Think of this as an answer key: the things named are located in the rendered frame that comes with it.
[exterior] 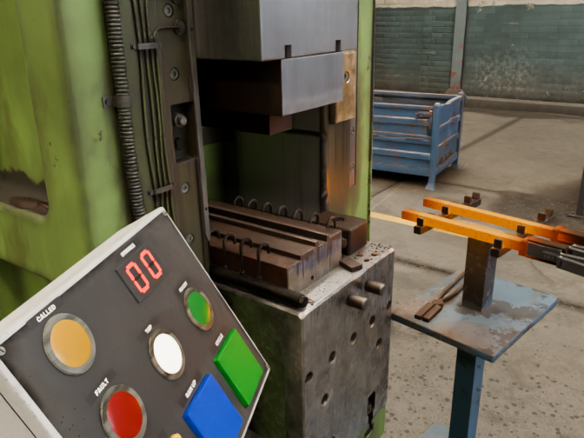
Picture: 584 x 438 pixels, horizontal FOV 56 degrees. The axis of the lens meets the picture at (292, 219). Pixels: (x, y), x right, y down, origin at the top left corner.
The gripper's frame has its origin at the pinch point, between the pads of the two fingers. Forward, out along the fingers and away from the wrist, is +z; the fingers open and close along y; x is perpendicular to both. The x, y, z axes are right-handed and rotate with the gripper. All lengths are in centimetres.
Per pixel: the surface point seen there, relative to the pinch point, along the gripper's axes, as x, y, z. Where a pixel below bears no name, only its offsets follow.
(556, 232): 1.1, 9.3, 1.3
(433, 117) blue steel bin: -34, 281, 197
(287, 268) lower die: 5, -53, 29
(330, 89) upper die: 37, -38, 31
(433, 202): 0.6, 10.8, 35.1
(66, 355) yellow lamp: 23, -104, 3
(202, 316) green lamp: 16, -85, 11
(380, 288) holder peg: -5.1, -31.5, 21.8
